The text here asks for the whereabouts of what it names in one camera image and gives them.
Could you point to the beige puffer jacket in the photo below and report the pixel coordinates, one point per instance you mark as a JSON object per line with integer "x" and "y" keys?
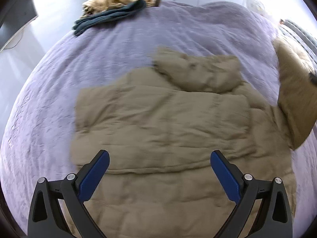
{"x": 160, "y": 125}

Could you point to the lavender fleece bed blanket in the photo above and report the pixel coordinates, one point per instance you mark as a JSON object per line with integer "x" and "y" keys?
{"x": 41, "y": 127}

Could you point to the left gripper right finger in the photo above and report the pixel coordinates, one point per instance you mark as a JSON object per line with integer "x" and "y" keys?
{"x": 273, "y": 217}

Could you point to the dark teal knit garment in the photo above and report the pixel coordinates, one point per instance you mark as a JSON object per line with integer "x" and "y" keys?
{"x": 112, "y": 15}

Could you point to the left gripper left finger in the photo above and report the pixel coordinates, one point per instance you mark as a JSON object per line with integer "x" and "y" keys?
{"x": 46, "y": 218}

